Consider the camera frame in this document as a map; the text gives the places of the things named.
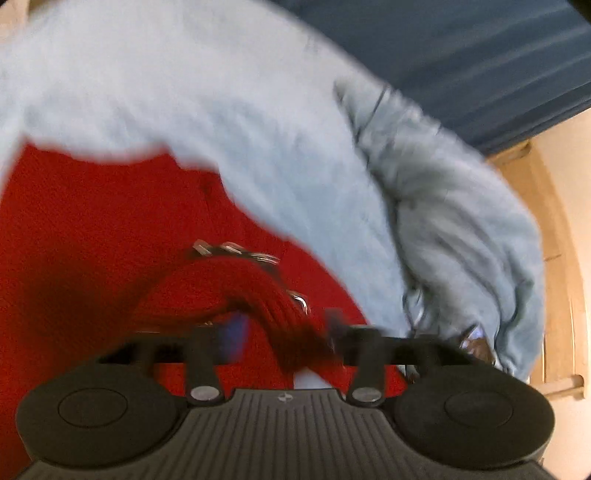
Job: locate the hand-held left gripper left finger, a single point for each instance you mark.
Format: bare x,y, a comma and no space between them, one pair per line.
235,334

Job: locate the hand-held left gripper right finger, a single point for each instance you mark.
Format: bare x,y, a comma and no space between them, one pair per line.
364,346

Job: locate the red knit sweater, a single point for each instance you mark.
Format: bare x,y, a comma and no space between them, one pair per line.
101,240

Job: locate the silver metal rings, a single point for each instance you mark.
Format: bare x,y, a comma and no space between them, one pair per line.
233,249

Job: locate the grey-blue crumpled quilt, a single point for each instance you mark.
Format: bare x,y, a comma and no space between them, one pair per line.
452,221

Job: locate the light blue fleece blanket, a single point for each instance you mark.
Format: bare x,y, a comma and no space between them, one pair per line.
207,92

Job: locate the dark blue curtain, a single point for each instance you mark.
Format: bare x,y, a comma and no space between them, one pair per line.
452,55

